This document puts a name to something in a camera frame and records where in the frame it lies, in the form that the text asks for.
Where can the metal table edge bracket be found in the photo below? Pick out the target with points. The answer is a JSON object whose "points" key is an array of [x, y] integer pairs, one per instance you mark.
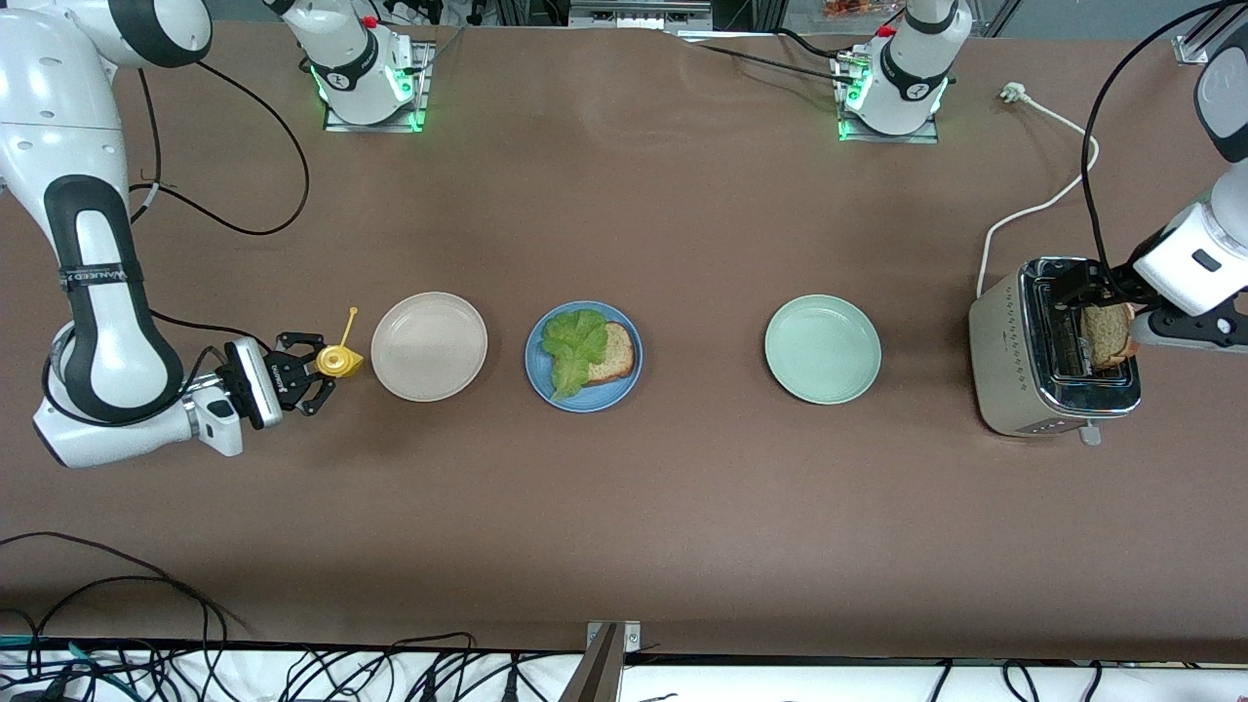
{"points": [[609, 663]]}

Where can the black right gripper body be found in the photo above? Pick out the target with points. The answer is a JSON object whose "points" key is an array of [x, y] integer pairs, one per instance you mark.
{"points": [[276, 378]]}

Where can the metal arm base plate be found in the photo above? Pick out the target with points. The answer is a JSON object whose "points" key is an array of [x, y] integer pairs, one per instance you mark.
{"points": [[858, 137], [421, 88]]}

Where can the aluminium frame rail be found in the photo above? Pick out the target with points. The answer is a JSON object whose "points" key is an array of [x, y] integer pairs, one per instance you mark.
{"points": [[639, 15]]}

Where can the aluminium corner bracket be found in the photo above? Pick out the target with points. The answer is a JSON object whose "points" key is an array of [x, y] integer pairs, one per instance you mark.
{"points": [[1191, 49]]}

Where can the green lettuce leaf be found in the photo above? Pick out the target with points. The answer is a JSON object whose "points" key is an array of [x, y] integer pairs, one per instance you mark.
{"points": [[573, 351]]}

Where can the orange snack packet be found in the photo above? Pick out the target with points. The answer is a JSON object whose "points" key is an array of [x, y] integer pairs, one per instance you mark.
{"points": [[848, 10]]}

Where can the yellow mustard squeeze bottle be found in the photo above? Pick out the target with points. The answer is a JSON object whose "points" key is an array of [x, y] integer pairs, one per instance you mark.
{"points": [[336, 363]]}

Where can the beige round plate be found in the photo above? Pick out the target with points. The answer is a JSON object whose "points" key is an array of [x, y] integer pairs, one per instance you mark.
{"points": [[429, 346]]}

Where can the brown bread slice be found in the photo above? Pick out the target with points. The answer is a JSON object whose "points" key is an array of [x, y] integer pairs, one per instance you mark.
{"points": [[619, 351], [1107, 336]]}

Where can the silver two-slot toaster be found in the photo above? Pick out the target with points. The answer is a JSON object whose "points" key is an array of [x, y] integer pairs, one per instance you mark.
{"points": [[1004, 361]]}

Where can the blue round plate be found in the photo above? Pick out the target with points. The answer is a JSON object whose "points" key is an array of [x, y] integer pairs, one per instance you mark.
{"points": [[585, 406]]}

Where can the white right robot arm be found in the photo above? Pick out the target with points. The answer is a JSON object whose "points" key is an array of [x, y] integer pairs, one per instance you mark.
{"points": [[49, 117]]}

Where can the light green round plate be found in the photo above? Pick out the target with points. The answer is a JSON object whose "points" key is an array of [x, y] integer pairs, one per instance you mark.
{"points": [[823, 349]]}

